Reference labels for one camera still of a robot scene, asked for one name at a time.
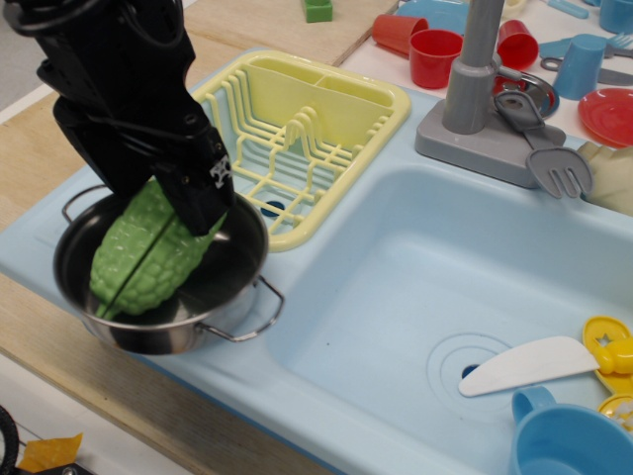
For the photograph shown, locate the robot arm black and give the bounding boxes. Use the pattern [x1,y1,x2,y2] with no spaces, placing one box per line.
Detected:
[3,1,234,236]

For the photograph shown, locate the grey toy faucet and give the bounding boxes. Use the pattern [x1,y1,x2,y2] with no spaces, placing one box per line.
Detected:
[414,0,537,189]

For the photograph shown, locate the red plastic cup lying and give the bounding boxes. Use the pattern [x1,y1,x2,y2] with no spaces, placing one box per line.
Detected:
[371,14,429,57]

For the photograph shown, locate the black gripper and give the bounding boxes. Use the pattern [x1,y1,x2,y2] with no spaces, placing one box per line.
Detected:
[51,93,236,238]

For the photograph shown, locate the yellow tape piece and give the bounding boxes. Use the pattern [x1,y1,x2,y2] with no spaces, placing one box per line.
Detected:
[17,432,83,473]

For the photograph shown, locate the stainless steel pot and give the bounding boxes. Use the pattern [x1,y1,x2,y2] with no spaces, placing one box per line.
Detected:
[53,195,285,355]

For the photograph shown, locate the blue plastic mug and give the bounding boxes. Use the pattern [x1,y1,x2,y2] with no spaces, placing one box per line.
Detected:
[507,386,632,474]

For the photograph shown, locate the black cable loop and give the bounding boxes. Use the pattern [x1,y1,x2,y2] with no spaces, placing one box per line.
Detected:
[0,405,21,475]

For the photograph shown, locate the grey plastic toy fork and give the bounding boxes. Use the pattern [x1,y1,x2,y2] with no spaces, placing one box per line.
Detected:
[494,91,594,199]

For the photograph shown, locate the yellow plastic dish rack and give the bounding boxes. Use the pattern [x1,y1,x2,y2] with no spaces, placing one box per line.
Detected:
[192,49,411,252]

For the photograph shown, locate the green plastic block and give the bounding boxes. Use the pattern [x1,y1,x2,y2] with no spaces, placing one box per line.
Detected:
[302,0,333,24]

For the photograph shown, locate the metal lid with knob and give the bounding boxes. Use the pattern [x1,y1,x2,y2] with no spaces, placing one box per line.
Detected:
[493,73,560,119]

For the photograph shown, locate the cream plastic toy piece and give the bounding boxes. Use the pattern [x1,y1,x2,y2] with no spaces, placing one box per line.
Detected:
[578,142,632,216]

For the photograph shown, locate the blue upturned plastic cup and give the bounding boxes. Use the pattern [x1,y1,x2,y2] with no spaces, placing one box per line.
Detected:
[554,34,607,100]

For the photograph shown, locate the light blue toy sink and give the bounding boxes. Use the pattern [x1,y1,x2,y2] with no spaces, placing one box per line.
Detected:
[0,47,633,475]

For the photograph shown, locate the white plastic toy knife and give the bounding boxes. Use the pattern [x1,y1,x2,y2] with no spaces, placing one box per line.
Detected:
[458,336,599,397]

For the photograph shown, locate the blue plastic plate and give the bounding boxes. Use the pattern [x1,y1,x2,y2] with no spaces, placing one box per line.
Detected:
[396,0,469,35]

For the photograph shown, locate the red plastic plate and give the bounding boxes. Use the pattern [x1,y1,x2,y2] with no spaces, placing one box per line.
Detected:
[578,88,632,147]

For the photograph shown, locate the red plastic cup right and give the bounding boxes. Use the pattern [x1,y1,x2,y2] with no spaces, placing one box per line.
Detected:
[497,20,539,70]

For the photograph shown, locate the red plastic cup front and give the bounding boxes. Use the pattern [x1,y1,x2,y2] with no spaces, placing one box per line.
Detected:
[409,29,464,89]

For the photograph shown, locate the green bumpy toy squash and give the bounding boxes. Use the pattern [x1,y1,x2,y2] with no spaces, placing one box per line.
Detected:
[90,180,225,321]

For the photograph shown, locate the yellow plastic toy utensil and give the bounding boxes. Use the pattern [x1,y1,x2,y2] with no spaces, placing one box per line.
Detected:
[583,316,632,433]

